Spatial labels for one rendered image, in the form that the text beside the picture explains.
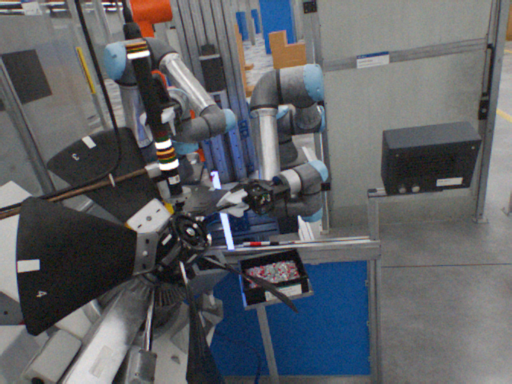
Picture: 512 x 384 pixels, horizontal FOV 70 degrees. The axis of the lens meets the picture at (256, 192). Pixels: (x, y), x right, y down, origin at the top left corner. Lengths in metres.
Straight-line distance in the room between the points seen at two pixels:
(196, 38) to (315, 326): 1.35
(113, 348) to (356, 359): 1.22
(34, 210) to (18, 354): 0.63
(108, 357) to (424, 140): 1.00
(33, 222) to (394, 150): 0.95
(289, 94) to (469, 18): 1.75
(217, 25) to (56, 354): 1.38
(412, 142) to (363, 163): 1.63
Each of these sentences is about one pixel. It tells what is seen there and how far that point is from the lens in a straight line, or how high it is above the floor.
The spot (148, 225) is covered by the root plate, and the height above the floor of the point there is 1.24.
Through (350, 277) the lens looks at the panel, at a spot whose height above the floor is 0.69.
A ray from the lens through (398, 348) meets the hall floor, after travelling 2.19.
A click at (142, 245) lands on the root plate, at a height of 1.24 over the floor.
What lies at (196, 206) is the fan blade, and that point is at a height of 1.19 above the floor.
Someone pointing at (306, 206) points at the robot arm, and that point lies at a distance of 1.16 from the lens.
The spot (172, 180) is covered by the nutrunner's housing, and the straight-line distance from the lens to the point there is 0.91.
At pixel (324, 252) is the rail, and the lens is 1.40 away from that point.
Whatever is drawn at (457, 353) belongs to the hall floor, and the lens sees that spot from 2.22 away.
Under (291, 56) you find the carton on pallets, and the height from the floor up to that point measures 0.62.
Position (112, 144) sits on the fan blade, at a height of 1.42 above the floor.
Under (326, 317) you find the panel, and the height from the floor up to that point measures 0.49.
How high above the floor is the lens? 1.64
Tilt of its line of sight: 25 degrees down
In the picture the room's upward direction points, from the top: 10 degrees counter-clockwise
